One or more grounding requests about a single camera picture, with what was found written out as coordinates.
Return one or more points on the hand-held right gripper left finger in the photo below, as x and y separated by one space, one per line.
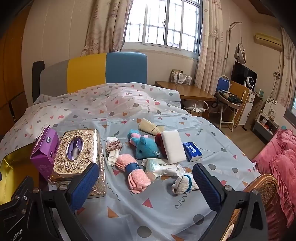
84 185

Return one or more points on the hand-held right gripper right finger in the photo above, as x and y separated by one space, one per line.
205 190

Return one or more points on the white knit glove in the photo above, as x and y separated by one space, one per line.
183 184

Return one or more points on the white cloth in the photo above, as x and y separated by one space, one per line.
113 157

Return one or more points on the blue tissue pack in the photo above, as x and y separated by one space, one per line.
192 151

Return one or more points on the white wet wipes pack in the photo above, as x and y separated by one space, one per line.
161 170

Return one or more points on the brown satin scrunchie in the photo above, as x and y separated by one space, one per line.
112 144

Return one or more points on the pink towel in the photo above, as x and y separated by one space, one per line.
134 173

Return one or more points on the gold storage box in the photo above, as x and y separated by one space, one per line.
13 166

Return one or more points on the white sponge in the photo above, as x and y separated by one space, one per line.
173 146

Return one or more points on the red plush item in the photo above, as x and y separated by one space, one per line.
159 143

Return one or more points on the blue and pink plush toy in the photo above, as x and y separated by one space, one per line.
144 148

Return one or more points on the beige cloth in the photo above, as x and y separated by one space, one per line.
149 127

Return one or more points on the ornate gold tissue box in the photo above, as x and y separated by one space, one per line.
76 162

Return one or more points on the purple cardboard box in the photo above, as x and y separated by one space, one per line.
42 157

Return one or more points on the wicker chair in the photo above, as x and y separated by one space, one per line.
263 190

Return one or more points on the white tote bag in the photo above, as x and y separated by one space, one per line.
196 107

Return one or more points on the pink ruffled blanket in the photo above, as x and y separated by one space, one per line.
282 157

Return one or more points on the low grey shelf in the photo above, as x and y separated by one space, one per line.
264 127

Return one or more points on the white narrow cabinet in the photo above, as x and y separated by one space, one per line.
246 111

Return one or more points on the wooden tray with black tool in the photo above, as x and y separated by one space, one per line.
229 97

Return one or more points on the wooden desk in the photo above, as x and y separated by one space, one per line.
185 91

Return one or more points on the wooden cabinet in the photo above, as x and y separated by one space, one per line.
237 89

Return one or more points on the white stool with items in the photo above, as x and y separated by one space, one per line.
222 84

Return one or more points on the clear plastic bag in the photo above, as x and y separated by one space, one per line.
186 80

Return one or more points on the multicoloured headboard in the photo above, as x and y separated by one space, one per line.
85 71

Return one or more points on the white round fan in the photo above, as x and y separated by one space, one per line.
249 83

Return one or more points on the black television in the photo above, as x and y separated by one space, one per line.
239 74

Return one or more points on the wooden wardrobe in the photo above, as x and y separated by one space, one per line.
11 69

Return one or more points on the hanging grey bag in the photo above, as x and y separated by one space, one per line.
240 54

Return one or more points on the beige patterned curtain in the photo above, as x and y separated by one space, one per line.
288 69
211 46
106 25

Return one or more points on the air conditioner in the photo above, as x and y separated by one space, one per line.
268 40

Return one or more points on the barred window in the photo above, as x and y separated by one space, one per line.
166 23

